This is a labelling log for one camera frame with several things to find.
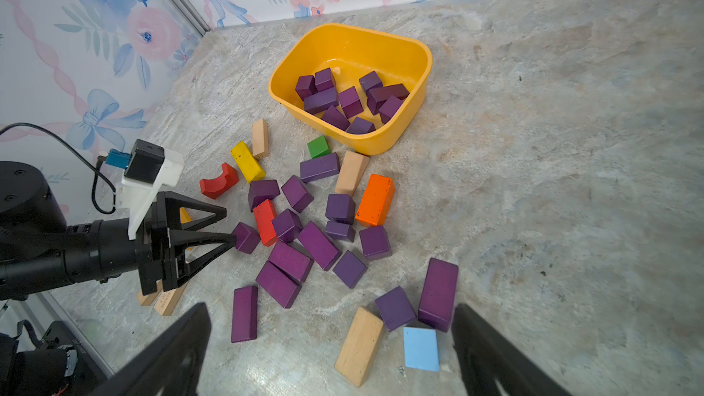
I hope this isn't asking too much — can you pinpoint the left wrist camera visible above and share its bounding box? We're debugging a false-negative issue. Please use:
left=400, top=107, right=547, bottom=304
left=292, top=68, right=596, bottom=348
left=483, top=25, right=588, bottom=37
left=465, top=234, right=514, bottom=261
left=106, top=139, right=184, bottom=240

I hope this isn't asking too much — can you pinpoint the green small brick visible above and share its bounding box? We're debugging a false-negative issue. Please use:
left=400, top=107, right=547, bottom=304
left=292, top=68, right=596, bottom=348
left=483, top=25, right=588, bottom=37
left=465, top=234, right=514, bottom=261
left=307, top=136, right=331, bottom=159

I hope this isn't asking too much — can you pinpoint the purple long brick top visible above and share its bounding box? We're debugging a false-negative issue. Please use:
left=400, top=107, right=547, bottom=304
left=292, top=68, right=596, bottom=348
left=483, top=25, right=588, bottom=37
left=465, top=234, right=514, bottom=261
left=300, top=153, right=341, bottom=183

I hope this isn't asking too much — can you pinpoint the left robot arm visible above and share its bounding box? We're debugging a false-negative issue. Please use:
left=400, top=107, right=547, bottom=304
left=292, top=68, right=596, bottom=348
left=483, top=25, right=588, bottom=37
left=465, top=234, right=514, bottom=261
left=1, top=161, right=237, bottom=299

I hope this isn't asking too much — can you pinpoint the orange-yellow brick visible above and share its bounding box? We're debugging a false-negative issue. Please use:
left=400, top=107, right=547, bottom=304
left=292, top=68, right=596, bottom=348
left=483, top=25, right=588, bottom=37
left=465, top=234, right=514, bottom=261
left=180, top=207, right=192, bottom=224

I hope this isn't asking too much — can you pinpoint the natural wood brick top left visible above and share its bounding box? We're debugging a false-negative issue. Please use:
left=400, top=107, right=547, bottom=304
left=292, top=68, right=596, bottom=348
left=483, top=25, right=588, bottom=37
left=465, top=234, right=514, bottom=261
left=251, top=119, right=270, bottom=160

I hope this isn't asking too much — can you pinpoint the light blue cube brick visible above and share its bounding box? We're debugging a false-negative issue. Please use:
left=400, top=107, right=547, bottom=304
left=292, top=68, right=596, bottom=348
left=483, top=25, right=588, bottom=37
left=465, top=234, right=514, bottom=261
left=403, top=327, right=439, bottom=372

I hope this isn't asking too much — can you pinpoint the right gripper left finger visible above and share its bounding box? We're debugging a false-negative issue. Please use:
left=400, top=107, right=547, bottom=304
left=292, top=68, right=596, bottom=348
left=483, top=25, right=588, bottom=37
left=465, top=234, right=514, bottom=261
left=92, top=302, right=212, bottom=395

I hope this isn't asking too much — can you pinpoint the yellow plastic storage bin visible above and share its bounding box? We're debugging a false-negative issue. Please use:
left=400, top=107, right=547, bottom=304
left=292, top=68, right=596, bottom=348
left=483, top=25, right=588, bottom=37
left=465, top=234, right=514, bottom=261
left=269, top=23, right=433, bottom=156

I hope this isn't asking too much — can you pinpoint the yellow long brick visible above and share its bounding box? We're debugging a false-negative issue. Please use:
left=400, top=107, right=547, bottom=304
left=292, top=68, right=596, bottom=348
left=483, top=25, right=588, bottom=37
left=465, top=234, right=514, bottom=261
left=231, top=141, right=266, bottom=183

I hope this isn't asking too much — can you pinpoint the purple long brick bottom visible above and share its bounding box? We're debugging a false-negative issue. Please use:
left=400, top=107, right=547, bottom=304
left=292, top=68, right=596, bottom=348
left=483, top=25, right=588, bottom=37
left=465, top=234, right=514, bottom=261
left=231, top=285, right=259, bottom=344

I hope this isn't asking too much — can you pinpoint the natural wood long brick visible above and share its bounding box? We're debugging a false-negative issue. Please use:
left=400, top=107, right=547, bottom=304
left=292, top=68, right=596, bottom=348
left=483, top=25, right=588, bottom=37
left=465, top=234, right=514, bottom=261
left=137, top=280, right=163, bottom=306
left=154, top=284, right=187, bottom=316

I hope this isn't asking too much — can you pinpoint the purple long brick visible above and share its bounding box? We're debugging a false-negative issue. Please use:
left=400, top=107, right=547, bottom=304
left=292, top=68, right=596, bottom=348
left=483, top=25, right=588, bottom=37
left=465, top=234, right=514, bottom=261
left=300, top=153, right=341, bottom=183
left=231, top=285, right=259, bottom=344
left=304, top=87, right=339, bottom=115

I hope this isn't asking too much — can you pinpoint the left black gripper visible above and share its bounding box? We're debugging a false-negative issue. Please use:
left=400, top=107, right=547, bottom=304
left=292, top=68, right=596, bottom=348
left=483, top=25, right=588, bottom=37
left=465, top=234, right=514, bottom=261
left=60, top=191, right=237, bottom=293

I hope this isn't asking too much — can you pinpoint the natural wood brick top centre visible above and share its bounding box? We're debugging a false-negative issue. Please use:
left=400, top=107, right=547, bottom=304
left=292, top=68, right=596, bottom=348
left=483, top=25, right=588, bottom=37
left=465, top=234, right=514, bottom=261
left=335, top=150, right=370, bottom=196

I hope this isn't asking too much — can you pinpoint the purple cube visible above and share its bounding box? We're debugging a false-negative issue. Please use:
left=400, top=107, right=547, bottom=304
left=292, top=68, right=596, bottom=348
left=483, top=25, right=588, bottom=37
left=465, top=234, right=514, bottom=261
left=313, top=68, right=337, bottom=93
left=338, top=86, right=364, bottom=119
left=295, top=75, right=317, bottom=101
left=346, top=117, right=376, bottom=135
left=321, top=106, right=351, bottom=131

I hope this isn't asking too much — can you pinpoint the red flat brick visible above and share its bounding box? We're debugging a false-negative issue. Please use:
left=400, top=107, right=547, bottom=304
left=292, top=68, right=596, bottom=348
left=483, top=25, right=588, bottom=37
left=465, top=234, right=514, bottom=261
left=253, top=199, right=278, bottom=247

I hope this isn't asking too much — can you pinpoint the natural wood long brick left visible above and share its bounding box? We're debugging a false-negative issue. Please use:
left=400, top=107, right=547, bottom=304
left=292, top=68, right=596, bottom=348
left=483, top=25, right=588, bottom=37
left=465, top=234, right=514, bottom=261
left=137, top=280, right=163, bottom=306

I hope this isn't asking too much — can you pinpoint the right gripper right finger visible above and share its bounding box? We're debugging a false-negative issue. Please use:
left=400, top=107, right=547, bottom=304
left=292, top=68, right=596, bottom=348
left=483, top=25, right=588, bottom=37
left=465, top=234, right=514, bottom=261
left=451, top=304, right=568, bottom=395

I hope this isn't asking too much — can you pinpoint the purple large block centre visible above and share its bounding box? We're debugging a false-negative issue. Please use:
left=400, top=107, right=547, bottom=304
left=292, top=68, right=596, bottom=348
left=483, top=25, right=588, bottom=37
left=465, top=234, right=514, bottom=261
left=269, top=241, right=314, bottom=283

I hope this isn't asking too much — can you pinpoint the red bridge brick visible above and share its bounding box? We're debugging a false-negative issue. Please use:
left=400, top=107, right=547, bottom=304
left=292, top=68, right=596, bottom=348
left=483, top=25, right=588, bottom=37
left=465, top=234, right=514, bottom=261
left=199, top=162, right=239, bottom=200

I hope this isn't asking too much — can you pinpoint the natural wood brick right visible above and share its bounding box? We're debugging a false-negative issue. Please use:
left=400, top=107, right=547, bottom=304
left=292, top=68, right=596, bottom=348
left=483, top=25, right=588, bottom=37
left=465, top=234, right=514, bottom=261
left=335, top=307, right=385, bottom=388

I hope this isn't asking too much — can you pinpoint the orange brick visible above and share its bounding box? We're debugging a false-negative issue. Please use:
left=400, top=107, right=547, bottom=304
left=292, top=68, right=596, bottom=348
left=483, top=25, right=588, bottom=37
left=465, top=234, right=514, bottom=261
left=356, top=174, right=395, bottom=227

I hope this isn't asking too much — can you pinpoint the purple brick centre slanted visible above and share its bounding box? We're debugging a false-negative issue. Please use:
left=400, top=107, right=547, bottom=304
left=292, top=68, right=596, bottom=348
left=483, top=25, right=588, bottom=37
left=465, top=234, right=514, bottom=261
left=298, top=222, right=341, bottom=271

